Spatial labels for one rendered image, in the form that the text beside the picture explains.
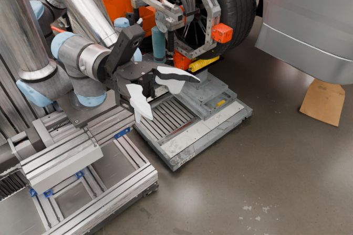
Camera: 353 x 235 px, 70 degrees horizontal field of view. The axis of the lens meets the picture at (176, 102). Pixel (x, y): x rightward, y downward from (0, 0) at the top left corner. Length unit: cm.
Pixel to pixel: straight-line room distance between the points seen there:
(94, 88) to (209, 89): 143
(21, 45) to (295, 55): 120
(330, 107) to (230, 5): 144
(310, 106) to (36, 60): 211
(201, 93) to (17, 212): 138
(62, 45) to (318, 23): 108
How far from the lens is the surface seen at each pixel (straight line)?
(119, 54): 50
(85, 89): 67
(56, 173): 105
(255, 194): 179
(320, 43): 137
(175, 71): 52
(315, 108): 245
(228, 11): 145
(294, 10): 139
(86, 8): 75
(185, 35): 183
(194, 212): 167
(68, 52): 62
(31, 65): 89
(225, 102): 202
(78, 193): 158
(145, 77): 50
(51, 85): 92
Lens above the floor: 155
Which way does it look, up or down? 45 degrees down
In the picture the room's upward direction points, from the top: straight up
